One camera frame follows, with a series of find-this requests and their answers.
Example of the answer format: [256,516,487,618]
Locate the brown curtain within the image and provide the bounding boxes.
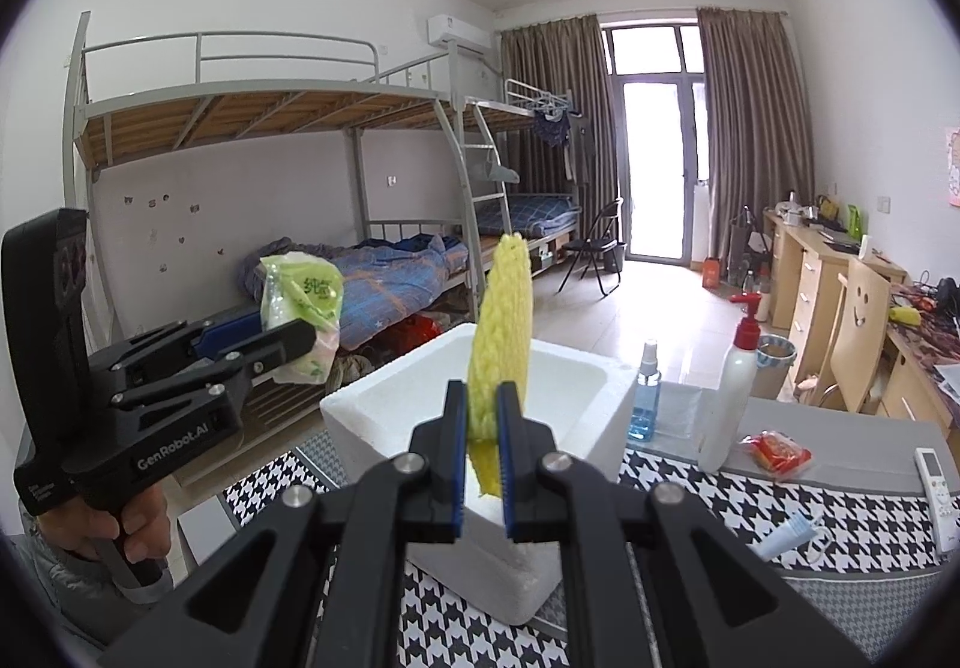
[697,8,817,264]
[499,14,620,241]

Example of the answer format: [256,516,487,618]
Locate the black folding chair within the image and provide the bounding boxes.
[556,197,626,298]

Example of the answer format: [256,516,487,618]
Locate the small grey metal bunk bed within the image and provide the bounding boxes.
[465,79,586,279]

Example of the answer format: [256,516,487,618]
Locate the person's left forearm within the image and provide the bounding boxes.
[15,510,155,648]

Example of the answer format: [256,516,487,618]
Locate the long wooden desk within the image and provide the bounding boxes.
[763,206,960,429]

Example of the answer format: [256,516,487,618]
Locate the white air conditioner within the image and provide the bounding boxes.
[427,15,492,48]

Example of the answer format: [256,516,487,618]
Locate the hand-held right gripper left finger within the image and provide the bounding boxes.
[97,379,470,668]

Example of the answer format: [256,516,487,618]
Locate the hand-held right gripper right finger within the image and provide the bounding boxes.
[495,387,871,668]

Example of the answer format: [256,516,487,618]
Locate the white squeeze tube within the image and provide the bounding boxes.
[754,514,830,560]

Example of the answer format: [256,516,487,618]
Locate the red snack packet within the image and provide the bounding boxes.
[739,429,813,481]

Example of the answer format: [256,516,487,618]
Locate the blue checked mattress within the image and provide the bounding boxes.
[476,191,582,238]

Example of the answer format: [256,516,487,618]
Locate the person's left hand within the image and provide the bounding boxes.
[37,486,173,565]

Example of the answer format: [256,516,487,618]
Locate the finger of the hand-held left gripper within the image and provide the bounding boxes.
[109,317,318,414]
[88,305,263,376]

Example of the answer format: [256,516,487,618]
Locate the blue plaid blanket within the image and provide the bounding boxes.
[240,233,470,346]

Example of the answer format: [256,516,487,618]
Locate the blue spray bottle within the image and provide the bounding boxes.
[628,339,662,442]

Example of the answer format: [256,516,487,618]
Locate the white pump bottle red cap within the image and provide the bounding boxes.
[697,290,762,472]

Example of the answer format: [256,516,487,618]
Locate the yellow foam net sleeve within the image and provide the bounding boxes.
[465,233,535,500]

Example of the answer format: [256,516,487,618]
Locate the white remote control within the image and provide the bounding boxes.
[913,447,960,555]

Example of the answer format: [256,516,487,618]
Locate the large grey metal bunk bed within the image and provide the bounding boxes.
[64,11,511,489]

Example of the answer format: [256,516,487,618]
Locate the wooden chair with smiley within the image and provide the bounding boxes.
[795,257,893,414]

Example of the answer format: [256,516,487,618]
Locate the glass balcony door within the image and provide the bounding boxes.
[604,23,710,260]

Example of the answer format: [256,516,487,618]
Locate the white foam box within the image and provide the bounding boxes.
[320,321,638,625]

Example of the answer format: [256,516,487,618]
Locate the green plastic packet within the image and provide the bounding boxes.
[259,250,344,385]

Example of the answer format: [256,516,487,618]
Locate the pink wall poster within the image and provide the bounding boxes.
[943,126,960,208]

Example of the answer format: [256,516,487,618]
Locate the hanging dark clothes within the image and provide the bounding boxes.
[531,109,593,181]

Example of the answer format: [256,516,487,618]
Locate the houndstooth tablecloth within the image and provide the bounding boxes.
[221,379,953,668]

